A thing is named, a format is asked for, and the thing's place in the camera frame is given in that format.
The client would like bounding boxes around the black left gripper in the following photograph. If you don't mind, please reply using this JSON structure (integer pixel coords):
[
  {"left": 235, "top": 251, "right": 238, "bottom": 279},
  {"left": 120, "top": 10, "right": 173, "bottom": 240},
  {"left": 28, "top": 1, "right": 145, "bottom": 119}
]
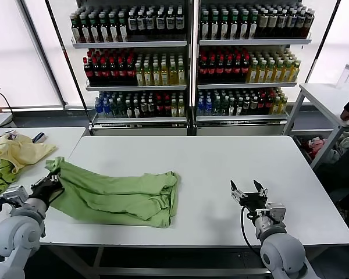
[{"left": 28, "top": 173, "right": 66, "bottom": 209}]

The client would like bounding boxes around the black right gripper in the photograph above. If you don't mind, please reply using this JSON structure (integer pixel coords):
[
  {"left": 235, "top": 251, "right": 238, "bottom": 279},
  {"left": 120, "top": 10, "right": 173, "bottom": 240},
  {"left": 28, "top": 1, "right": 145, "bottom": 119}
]
[{"left": 230, "top": 178, "right": 269, "bottom": 209}]

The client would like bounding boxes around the green shirt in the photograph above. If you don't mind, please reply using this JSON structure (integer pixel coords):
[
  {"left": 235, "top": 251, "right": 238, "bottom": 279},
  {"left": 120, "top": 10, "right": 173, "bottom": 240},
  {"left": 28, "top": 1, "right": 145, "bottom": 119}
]
[{"left": 45, "top": 156, "right": 180, "bottom": 230}]

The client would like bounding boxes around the pale yellow garment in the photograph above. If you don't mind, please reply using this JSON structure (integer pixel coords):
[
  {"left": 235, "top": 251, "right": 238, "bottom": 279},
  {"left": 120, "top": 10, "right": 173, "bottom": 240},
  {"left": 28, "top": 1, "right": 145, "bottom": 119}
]
[{"left": 0, "top": 133, "right": 58, "bottom": 174}]

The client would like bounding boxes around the crumpled green garment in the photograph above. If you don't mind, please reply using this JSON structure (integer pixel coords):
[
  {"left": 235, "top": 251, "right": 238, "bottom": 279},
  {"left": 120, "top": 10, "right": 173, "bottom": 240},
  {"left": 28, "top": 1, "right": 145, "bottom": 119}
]
[{"left": 0, "top": 159, "right": 19, "bottom": 201}]

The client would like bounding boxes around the small colourful packet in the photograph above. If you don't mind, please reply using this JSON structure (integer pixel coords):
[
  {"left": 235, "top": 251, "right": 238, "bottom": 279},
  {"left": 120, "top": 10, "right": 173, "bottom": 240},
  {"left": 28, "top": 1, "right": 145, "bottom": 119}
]
[{"left": 3, "top": 129, "right": 19, "bottom": 142}]

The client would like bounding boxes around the pink and red garment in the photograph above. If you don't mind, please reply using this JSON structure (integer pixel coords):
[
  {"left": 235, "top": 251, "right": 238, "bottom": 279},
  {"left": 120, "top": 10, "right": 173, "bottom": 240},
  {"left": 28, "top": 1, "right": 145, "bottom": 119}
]
[{"left": 306, "top": 137, "right": 327, "bottom": 154}]

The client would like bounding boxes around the white garment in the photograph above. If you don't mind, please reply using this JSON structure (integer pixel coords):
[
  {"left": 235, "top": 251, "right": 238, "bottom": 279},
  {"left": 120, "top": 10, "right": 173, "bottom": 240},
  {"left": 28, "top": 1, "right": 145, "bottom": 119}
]
[{"left": 327, "top": 130, "right": 349, "bottom": 162}]

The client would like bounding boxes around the white side table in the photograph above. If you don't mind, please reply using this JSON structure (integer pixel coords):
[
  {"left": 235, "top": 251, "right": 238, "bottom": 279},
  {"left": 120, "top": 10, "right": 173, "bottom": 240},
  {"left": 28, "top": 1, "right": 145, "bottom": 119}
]
[{"left": 282, "top": 82, "right": 349, "bottom": 169}]

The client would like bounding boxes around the black slanted pole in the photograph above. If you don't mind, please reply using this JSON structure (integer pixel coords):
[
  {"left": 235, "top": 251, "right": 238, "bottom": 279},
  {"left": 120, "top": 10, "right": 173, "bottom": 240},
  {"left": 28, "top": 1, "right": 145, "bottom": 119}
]
[
  {"left": 304, "top": 0, "right": 340, "bottom": 84},
  {"left": 43, "top": 0, "right": 93, "bottom": 131}
]

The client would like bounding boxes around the bottle shelf rack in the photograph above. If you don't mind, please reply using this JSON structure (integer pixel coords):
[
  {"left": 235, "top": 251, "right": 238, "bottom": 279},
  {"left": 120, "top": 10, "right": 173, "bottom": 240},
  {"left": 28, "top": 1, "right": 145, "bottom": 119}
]
[
  {"left": 69, "top": 0, "right": 193, "bottom": 137},
  {"left": 192, "top": 0, "right": 313, "bottom": 137}
]

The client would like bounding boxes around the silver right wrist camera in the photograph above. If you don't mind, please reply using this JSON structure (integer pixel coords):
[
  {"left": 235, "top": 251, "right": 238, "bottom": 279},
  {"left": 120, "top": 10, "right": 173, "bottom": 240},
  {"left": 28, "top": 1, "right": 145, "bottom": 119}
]
[{"left": 265, "top": 202, "right": 287, "bottom": 224}]

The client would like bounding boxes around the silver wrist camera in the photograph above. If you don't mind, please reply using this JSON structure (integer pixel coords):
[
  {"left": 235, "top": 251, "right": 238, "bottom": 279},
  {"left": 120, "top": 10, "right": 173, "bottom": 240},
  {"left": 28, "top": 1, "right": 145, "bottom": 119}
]
[
  {"left": 265, "top": 202, "right": 287, "bottom": 224},
  {"left": 0, "top": 185, "right": 30, "bottom": 208}
]

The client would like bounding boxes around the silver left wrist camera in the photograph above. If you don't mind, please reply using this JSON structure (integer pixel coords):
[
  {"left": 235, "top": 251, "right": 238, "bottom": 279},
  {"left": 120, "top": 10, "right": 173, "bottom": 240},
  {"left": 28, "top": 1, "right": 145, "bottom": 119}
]
[{"left": 0, "top": 185, "right": 30, "bottom": 208}]

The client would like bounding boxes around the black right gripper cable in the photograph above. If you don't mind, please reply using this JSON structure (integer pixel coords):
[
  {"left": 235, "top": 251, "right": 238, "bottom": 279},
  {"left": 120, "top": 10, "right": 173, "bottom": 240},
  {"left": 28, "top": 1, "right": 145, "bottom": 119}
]
[{"left": 240, "top": 204, "right": 263, "bottom": 257}]

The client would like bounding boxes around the thin black cable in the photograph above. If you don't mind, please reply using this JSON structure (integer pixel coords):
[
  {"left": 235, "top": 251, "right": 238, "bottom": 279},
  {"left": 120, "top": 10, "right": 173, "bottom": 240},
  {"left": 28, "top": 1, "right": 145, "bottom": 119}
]
[{"left": 0, "top": 90, "right": 16, "bottom": 128}]

